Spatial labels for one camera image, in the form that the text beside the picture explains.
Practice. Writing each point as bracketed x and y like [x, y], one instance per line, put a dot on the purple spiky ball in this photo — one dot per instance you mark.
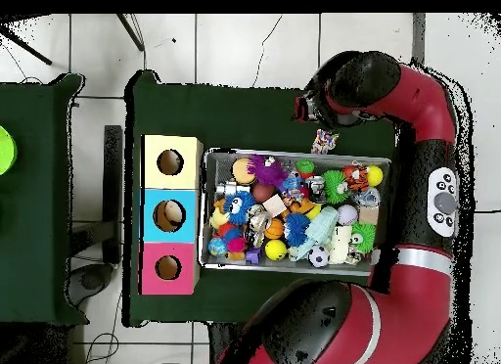
[269, 171]

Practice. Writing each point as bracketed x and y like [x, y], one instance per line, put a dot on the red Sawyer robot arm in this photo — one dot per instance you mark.
[423, 106]

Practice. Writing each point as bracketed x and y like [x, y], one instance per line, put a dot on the clear mesh bin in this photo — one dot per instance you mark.
[218, 167]

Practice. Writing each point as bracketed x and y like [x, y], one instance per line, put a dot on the wooden three-hole box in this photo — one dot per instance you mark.
[188, 215]

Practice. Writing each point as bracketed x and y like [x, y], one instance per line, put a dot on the dark green tablecloth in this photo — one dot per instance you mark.
[235, 113]

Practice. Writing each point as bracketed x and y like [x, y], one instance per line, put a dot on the orange tiger plush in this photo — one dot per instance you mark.
[356, 176]

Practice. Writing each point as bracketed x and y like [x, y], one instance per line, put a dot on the brown toy football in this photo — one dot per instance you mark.
[263, 194]

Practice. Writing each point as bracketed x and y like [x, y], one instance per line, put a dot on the blue fuzzy monster toy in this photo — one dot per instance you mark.
[239, 207]

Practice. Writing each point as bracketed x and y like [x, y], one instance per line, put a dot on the mint green knit cloth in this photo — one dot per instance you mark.
[319, 229]

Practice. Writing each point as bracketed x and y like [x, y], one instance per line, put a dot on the cream knit cloth roll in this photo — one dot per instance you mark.
[340, 243]

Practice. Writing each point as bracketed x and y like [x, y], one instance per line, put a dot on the green spiky ball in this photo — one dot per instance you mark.
[365, 237]

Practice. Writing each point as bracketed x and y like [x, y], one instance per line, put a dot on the yellow ball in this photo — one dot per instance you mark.
[275, 250]

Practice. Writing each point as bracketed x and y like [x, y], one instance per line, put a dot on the black and white soccer ball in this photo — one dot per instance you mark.
[318, 257]

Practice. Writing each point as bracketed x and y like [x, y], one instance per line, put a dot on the black tripod leg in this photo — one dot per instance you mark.
[131, 32]
[27, 47]

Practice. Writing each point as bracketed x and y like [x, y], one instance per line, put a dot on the black upright bar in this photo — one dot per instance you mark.
[113, 184]

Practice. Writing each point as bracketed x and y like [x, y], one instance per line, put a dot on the green covered side table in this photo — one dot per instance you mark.
[39, 223]

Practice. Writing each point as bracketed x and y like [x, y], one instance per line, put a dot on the lime green round object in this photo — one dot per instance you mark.
[5, 150]

